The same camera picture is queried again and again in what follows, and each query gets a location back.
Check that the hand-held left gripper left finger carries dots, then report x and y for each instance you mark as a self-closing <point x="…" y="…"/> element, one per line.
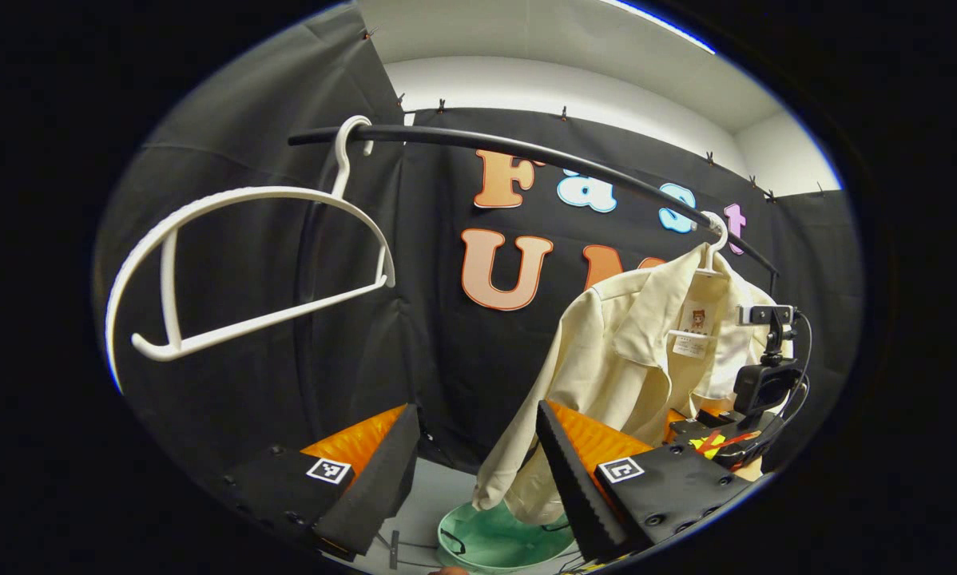
<point x="383" y="479"/>

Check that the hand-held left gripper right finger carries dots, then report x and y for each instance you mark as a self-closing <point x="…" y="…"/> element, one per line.
<point x="574" y="487"/>

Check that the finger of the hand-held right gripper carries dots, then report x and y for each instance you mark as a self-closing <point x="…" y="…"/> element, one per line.
<point x="675" y="416"/>

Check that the green laundry hamper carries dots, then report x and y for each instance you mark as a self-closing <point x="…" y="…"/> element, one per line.
<point x="494" y="547"/>

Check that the row of black backdrop clips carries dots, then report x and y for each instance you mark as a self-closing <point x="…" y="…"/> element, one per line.
<point x="563" y="113"/>

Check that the white plastic hanger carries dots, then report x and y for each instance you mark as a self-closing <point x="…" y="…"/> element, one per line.
<point x="247" y="194"/>
<point x="710" y="263"/>

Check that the black backdrop cloth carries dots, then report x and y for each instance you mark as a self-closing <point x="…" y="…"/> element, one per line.
<point x="287" y="375"/>

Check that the black clothes rack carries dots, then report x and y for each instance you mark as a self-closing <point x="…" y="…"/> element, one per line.
<point x="311" y="136"/>

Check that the cream jacket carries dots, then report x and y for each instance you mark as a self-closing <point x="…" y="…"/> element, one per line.
<point x="606" y="359"/>

